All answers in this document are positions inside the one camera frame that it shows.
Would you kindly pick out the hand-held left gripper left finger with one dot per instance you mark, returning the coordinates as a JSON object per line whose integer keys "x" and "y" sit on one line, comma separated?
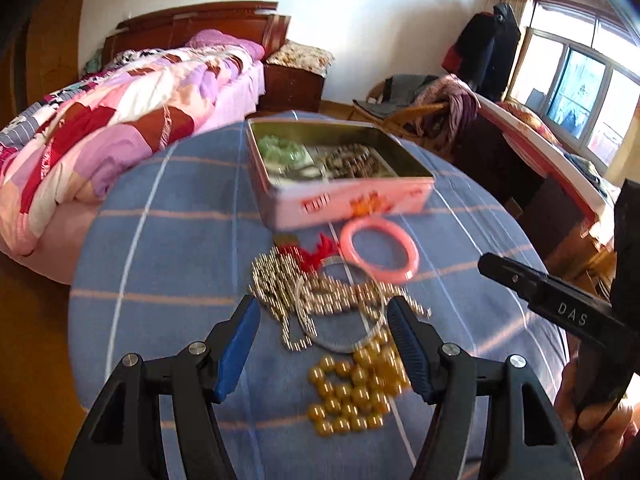
{"x": 239, "y": 347}

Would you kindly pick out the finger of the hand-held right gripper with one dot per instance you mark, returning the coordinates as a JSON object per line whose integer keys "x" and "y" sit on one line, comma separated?
{"x": 545, "y": 292}

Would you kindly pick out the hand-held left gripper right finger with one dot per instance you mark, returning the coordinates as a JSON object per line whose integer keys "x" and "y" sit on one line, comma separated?
{"x": 407, "y": 350}

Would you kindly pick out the silver bangle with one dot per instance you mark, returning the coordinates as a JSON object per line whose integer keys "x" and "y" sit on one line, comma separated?
{"x": 330, "y": 348}

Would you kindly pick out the red tassel knot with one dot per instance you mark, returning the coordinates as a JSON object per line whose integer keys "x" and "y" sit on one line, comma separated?
{"x": 305, "y": 260}

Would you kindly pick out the pink bangle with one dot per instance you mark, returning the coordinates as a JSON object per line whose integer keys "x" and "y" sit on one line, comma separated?
{"x": 346, "y": 242}

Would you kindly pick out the pink tin box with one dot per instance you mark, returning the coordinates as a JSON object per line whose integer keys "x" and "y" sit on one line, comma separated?
{"x": 340, "y": 202}

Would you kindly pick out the person's right hand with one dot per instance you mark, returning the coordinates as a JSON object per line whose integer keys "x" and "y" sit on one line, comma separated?
{"x": 565, "y": 402}

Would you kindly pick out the folded clothes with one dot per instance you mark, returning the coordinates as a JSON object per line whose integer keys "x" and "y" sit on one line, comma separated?
{"x": 590, "y": 175}

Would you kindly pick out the blue checked tablecloth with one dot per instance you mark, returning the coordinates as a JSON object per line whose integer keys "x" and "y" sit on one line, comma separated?
{"x": 175, "y": 240}

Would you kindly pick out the dark wooden desk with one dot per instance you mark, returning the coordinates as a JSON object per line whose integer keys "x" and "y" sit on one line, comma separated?
{"x": 500, "y": 170}

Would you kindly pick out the white red-trimmed desk cloth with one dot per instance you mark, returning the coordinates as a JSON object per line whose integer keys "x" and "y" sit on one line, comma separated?
{"x": 535, "y": 150}

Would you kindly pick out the window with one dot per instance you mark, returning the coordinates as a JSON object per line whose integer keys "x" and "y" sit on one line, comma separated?
{"x": 580, "y": 90}

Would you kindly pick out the pink and purple garment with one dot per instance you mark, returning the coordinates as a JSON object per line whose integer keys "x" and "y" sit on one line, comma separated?
{"x": 457, "y": 105}

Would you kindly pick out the wicker chair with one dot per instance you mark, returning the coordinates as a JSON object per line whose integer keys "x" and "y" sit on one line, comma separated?
{"x": 400, "y": 120}

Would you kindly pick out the grey garment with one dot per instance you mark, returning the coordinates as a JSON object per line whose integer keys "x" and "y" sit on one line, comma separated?
{"x": 405, "y": 87}

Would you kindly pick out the pink patchwork quilt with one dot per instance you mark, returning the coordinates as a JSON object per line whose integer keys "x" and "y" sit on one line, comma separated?
{"x": 125, "y": 125}

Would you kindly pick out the dark hanging coat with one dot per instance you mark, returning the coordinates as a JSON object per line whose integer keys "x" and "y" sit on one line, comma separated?
{"x": 482, "y": 45}

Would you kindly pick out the wooden nightstand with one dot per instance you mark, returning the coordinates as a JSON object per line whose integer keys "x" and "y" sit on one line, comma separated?
{"x": 292, "y": 90}

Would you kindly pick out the yellow curtain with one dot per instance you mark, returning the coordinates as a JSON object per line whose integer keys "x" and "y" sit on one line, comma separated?
{"x": 515, "y": 20}

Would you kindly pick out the floral pillow on nightstand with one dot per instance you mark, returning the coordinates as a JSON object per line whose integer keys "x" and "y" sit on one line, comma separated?
{"x": 300, "y": 57}

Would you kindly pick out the purple pillow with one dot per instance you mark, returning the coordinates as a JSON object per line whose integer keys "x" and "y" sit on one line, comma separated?
{"x": 225, "y": 42}

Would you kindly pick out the wooden bed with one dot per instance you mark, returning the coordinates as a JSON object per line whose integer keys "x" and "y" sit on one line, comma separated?
{"x": 210, "y": 20}

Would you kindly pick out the brown wooden wardrobe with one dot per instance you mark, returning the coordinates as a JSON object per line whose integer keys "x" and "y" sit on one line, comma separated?
{"x": 50, "y": 35}

